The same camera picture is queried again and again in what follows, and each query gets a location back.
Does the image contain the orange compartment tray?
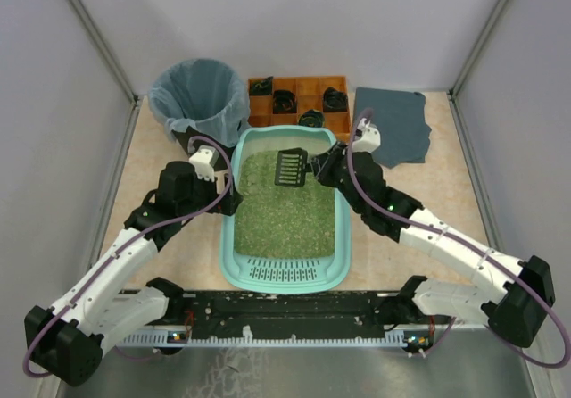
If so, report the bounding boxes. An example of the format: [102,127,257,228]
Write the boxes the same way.
[247,75,352,141]

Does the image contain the black trash bin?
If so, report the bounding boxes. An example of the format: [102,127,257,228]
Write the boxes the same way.
[171,126,236,159]

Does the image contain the blue-grey folded cloth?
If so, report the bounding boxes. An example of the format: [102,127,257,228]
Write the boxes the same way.
[353,87,432,169]

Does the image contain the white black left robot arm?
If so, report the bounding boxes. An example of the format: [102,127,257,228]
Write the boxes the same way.
[22,161,240,386]

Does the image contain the green litter clump disc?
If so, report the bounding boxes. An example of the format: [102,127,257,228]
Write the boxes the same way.
[243,173,261,189]

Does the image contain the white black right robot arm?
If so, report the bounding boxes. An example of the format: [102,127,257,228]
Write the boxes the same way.
[303,143,555,348]

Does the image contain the black litter scoop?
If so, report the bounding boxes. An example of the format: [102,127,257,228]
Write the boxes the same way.
[274,148,311,188]

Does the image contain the green cat litter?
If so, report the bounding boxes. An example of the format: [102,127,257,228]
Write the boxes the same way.
[234,151,335,259]

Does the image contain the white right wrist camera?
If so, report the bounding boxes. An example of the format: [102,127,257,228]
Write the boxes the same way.
[352,118,381,153]

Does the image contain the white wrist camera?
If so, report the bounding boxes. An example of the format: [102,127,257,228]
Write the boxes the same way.
[352,118,381,153]
[188,145,219,182]

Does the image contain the blue plastic bin liner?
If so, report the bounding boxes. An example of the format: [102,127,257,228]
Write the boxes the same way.
[148,59,250,147]

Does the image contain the teal plastic litter box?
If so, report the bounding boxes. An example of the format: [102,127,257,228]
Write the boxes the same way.
[219,125,352,294]

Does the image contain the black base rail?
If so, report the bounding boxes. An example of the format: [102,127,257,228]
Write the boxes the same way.
[150,291,429,340]

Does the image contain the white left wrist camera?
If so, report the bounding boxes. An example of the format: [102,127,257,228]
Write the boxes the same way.
[188,145,219,182]

